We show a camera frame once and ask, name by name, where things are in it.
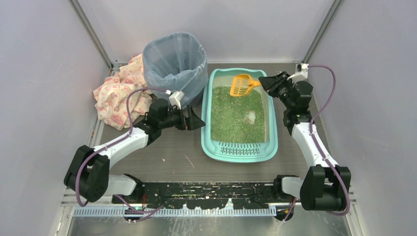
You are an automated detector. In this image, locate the orange litter scoop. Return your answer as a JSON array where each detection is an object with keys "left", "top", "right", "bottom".
[{"left": 229, "top": 74, "right": 261, "bottom": 97}]

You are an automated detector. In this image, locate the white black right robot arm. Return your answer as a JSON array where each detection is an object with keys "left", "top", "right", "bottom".
[{"left": 259, "top": 72, "right": 351, "bottom": 216}]

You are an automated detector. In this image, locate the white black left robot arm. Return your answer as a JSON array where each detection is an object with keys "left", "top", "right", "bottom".
[{"left": 63, "top": 99, "right": 205, "bottom": 203}]

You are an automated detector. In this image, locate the green cat litter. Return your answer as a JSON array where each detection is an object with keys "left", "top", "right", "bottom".
[{"left": 210, "top": 87, "right": 265, "bottom": 144}]

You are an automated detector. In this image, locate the teal litter box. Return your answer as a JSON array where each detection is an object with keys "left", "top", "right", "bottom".
[{"left": 201, "top": 68, "right": 278, "bottom": 163}]

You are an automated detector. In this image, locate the pink patterned cloth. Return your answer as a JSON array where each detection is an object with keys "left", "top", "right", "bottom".
[{"left": 93, "top": 54, "right": 152, "bottom": 130}]

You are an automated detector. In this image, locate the bin with blue bag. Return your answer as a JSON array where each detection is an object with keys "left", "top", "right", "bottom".
[{"left": 143, "top": 32, "right": 209, "bottom": 108}]

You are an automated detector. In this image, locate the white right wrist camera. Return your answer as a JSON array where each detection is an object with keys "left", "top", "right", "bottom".
[{"left": 288, "top": 63, "right": 309, "bottom": 83}]

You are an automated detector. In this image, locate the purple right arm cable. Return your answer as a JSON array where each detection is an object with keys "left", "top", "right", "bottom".
[{"left": 281, "top": 64, "right": 351, "bottom": 223}]

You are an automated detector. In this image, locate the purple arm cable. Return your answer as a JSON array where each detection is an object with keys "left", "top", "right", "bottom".
[
  {"left": 281, "top": 64, "right": 351, "bottom": 223},
  {"left": 74, "top": 87, "right": 172, "bottom": 224}
]

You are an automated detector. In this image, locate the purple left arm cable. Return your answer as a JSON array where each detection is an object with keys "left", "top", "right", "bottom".
[{"left": 74, "top": 87, "right": 172, "bottom": 224}]

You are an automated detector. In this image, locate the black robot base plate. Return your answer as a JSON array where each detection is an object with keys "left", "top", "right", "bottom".
[{"left": 122, "top": 180, "right": 293, "bottom": 209}]

